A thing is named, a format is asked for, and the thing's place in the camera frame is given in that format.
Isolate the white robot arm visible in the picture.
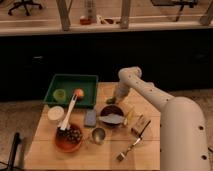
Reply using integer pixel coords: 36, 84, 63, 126
114, 67, 211, 171

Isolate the small metal cup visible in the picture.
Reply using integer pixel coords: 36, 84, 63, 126
92, 127, 106, 144

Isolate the green plastic cup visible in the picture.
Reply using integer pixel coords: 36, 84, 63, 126
53, 89, 66, 103

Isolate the dark brown bowl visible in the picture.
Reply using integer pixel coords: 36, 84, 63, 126
99, 105, 124, 126

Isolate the yellow banana piece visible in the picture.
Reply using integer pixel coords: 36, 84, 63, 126
123, 107, 134, 126

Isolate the grey cloth piece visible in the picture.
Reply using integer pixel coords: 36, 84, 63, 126
99, 114, 124, 124

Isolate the wooden block brush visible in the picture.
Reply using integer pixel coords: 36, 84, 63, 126
131, 115, 151, 137

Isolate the blue-grey sponge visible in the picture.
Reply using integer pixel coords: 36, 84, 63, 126
84, 109, 96, 127

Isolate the orange peach fruit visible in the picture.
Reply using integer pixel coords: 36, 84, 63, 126
74, 88, 84, 99

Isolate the green plastic tray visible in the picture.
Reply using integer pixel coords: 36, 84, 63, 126
44, 74, 98, 108

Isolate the metal fork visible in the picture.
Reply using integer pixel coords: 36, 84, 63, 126
116, 120, 151, 162

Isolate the white round lid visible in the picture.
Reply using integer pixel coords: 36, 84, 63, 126
47, 106, 64, 122

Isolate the orange bowl with beans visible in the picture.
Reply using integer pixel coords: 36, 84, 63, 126
54, 123, 83, 153

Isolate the red bowl on shelf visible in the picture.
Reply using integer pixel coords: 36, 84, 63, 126
80, 18, 92, 25

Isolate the black office chair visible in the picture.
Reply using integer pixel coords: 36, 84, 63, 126
8, 0, 43, 16

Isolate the black stand left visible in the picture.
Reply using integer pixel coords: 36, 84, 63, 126
6, 132, 21, 171

